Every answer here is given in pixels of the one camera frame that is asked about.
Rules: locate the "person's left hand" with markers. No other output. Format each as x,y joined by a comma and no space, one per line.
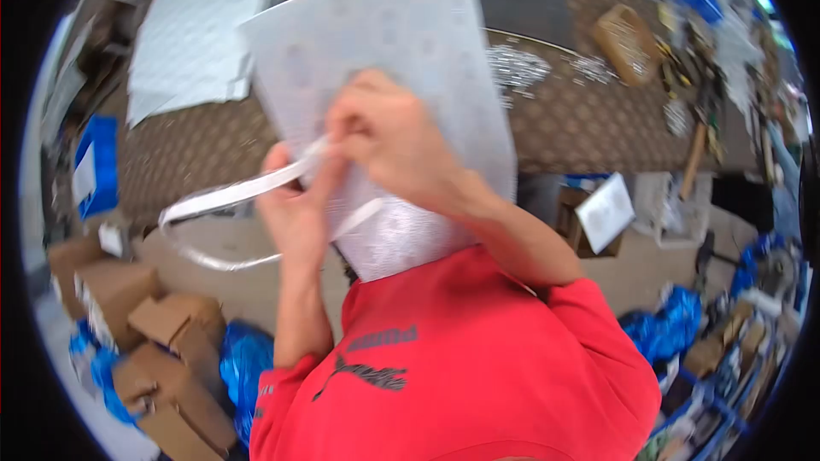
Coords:
294,211

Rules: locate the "person's right hand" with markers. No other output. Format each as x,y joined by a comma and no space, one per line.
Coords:
403,141

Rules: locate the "person's left fingers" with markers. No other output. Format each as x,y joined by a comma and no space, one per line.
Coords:
327,179

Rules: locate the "person's right fingers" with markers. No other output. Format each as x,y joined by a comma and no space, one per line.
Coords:
359,115

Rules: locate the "large white perforated sheet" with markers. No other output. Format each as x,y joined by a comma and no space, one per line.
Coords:
410,38

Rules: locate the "white backing strip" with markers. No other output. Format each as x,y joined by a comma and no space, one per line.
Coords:
224,195

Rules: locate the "pile of small silver parts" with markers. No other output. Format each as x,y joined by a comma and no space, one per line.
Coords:
517,69
589,68

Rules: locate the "pile of white sheets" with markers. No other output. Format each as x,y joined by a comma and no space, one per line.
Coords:
192,38

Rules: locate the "black mat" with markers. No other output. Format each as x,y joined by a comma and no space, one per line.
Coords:
525,3

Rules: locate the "blue plastic bag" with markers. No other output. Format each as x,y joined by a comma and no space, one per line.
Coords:
246,371
666,330

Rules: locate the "brown patterned table cover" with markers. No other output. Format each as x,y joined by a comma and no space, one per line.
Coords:
576,128

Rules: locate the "blue plastic bin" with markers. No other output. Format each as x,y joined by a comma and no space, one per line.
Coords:
97,166

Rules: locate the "person's body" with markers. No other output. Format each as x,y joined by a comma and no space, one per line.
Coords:
461,371

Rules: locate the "small open cardboard box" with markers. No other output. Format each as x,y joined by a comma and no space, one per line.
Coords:
571,221

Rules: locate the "white card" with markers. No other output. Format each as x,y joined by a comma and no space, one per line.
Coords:
605,212

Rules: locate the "clutter of tools and packets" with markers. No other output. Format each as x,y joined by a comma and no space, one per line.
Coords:
717,45

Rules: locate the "blue crates of goods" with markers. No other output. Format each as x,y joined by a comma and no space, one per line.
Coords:
730,384

